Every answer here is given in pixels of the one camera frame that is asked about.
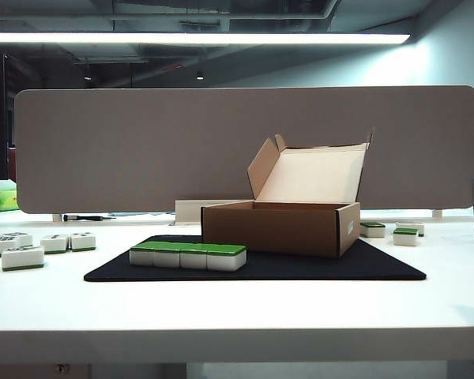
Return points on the brown cardboard paper box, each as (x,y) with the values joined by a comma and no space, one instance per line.
(268,233)

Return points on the white green mahjong tile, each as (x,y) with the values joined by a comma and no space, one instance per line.
(21,258)
(166,258)
(193,260)
(83,241)
(412,226)
(21,238)
(0,246)
(405,237)
(372,230)
(142,256)
(54,244)
(226,260)

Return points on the white open carton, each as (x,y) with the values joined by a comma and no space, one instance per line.
(187,213)

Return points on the black rectangular desk mat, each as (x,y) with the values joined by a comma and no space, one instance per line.
(300,268)

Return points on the grey felt desk partition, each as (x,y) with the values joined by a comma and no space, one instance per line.
(142,150)

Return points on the black precision screwdriver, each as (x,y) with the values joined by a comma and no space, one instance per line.
(83,217)

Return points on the long ceiling light strip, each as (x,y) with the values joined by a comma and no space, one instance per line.
(181,38)

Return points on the green yellow plastic bag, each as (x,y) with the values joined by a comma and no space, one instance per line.
(0,199)

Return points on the round metal desk lock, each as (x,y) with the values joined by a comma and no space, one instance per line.
(61,368)

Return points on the white partition bracket foot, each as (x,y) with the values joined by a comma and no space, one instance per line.
(56,217)
(437,213)

